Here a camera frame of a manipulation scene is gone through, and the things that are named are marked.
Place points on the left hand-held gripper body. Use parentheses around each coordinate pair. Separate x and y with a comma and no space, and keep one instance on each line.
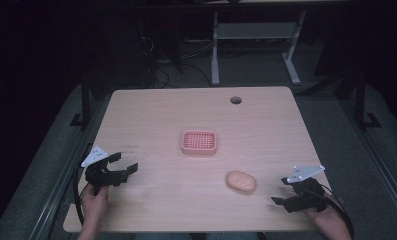
(101,175)

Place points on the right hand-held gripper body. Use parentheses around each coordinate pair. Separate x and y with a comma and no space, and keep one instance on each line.
(306,196)

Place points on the orange soap bar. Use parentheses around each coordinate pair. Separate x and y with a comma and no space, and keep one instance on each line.
(241,181)

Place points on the pink slotted soap dish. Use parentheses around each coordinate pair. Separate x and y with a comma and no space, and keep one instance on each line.
(198,142)

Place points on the person's left hand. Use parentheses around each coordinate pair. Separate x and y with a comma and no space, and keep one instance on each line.
(94,208)

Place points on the person's right hand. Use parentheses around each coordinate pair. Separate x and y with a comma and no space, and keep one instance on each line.
(332,221)

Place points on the black metal stand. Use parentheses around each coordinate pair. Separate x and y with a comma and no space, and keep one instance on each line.
(85,106)
(360,100)

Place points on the grey metal floor rail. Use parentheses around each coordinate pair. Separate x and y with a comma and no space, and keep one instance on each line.
(379,163)
(57,190)

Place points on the white metal desk frame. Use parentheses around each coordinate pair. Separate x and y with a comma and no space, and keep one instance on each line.
(252,30)

